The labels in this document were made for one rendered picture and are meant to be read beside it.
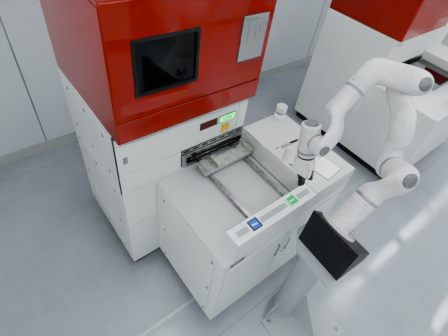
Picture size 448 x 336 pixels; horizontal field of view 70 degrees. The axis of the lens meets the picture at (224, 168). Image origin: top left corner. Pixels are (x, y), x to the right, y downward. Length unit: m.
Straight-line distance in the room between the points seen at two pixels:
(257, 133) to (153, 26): 1.00
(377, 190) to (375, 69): 0.52
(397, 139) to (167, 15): 1.05
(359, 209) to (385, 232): 1.60
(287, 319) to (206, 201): 1.07
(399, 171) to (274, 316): 1.35
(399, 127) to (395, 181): 0.23
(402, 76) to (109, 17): 1.07
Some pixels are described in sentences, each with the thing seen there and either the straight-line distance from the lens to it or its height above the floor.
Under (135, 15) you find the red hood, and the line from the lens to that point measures 1.20.
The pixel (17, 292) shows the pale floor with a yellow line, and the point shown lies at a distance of 2.60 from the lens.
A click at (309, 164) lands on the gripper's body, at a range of 1.45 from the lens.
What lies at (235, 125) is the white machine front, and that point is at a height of 1.01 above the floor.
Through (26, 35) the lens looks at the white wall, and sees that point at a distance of 2.82.
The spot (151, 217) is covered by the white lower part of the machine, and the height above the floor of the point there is 0.51.
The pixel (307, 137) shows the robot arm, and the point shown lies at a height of 1.38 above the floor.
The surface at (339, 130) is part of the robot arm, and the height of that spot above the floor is 1.45.
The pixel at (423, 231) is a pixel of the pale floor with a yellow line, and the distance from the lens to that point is 3.38.
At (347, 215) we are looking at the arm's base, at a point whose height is 1.09.
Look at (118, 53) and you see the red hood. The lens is 1.23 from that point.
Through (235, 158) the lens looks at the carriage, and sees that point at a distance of 1.91.
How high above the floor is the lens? 2.21
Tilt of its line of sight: 46 degrees down
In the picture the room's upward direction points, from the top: 10 degrees clockwise
